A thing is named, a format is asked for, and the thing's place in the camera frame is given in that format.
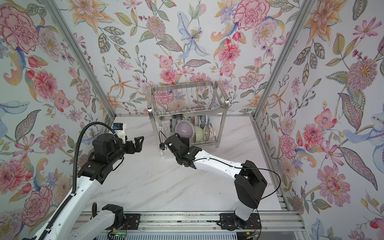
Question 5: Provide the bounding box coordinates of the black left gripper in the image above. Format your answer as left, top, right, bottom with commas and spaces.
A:
107, 134, 145, 166

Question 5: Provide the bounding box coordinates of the lilac plain bowl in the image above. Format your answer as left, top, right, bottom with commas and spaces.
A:
175, 121, 195, 140

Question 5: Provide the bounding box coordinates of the light green bowl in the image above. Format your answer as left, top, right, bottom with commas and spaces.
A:
194, 126, 204, 143

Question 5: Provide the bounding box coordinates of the brown white patterned bowl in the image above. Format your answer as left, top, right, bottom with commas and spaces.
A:
203, 125, 216, 142

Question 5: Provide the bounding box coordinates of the blue floral bowl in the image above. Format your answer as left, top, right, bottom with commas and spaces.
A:
199, 115, 211, 129

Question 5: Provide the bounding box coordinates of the purple ribbed bowl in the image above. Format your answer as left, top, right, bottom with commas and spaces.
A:
190, 116, 201, 126

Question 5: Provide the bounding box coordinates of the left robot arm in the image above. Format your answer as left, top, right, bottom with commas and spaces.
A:
32, 134, 144, 240

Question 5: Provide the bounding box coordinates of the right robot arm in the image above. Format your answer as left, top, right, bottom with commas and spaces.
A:
160, 134, 268, 231

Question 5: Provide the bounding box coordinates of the steel two-tier dish rack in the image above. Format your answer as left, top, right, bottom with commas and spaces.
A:
147, 81, 230, 148

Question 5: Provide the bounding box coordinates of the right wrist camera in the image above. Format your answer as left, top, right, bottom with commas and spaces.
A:
159, 143, 166, 157

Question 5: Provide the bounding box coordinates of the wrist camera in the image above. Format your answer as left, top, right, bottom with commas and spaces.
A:
159, 143, 166, 157
113, 123, 127, 144

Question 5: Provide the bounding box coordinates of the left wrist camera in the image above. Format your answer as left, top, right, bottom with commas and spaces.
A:
113, 123, 127, 144

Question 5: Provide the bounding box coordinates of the black corrugated cable conduit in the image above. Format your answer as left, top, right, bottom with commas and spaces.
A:
35, 121, 116, 240

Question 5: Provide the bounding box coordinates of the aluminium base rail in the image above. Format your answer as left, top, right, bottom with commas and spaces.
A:
47, 210, 307, 233

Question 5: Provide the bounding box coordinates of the left aluminium corner post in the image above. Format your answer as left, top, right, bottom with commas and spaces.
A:
42, 0, 117, 120

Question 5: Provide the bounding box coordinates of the aluminium corner post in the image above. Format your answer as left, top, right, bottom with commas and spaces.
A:
253, 0, 315, 121
42, 0, 117, 120

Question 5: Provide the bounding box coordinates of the right aluminium corner post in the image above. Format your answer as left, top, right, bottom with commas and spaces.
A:
253, 0, 315, 121

